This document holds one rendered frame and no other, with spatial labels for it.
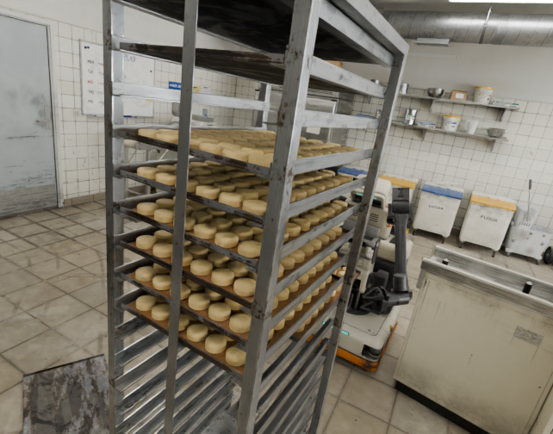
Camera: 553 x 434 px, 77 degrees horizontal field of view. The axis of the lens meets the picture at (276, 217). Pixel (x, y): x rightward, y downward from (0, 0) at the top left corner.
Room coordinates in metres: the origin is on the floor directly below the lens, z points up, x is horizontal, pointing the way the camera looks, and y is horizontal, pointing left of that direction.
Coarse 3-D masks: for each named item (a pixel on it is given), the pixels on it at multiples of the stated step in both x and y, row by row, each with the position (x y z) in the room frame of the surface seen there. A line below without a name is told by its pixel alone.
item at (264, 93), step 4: (260, 84) 1.33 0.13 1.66; (264, 84) 1.32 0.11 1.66; (268, 84) 1.32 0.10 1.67; (260, 88) 1.33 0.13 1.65; (264, 88) 1.32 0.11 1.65; (268, 88) 1.32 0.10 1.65; (260, 92) 1.32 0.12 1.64; (264, 92) 1.32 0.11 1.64; (268, 92) 1.32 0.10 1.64; (260, 96) 1.32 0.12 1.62; (264, 96) 1.31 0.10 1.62; (268, 96) 1.33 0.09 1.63; (260, 100) 1.32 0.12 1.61; (264, 100) 1.31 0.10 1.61; (268, 100) 1.33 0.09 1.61; (260, 112) 1.32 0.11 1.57; (264, 112) 1.32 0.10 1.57; (260, 116) 1.32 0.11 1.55; (264, 116) 1.32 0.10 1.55; (260, 120) 1.32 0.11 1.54; (264, 120) 1.32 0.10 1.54; (256, 124) 1.33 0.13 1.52; (260, 124) 1.32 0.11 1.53; (264, 124) 1.33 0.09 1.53; (232, 376) 1.32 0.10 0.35; (228, 380) 1.32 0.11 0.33
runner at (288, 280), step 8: (352, 232) 1.10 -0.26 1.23; (344, 240) 1.03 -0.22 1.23; (328, 248) 0.91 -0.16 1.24; (336, 248) 0.97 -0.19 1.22; (320, 256) 0.87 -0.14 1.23; (304, 264) 0.77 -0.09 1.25; (312, 264) 0.82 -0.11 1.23; (296, 272) 0.74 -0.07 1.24; (304, 272) 0.78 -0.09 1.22; (288, 280) 0.70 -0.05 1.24; (280, 288) 0.67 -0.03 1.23; (248, 312) 0.58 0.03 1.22
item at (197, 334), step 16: (320, 288) 1.03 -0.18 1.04; (128, 304) 0.80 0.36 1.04; (144, 304) 0.78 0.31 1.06; (160, 304) 0.79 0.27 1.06; (304, 304) 0.93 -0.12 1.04; (160, 320) 0.75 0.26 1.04; (192, 320) 0.77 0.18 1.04; (288, 320) 0.83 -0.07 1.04; (192, 336) 0.69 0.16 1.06; (208, 336) 0.69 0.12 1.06; (224, 336) 0.71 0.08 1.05; (272, 336) 0.75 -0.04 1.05; (208, 352) 0.66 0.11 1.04; (224, 352) 0.67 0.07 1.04; (240, 352) 0.65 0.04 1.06; (240, 368) 0.63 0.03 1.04
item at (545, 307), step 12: (432, 264) 1.77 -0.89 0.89; (444, 264) 1.76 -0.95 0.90; (444, 276) 1.73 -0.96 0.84; (456, 276) 1.70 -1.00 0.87; (468, 276) 1.67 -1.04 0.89; (480, 288) 1.63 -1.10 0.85; (492, 288) 1.60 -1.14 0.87; (504, 288) 1.57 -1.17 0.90; (516, 300) 1.54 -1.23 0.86; (528, 300) 1.51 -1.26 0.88; (540, 300) 1.50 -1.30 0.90; (540, 312) 1.48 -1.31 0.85; (552, 312) 1.46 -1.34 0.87
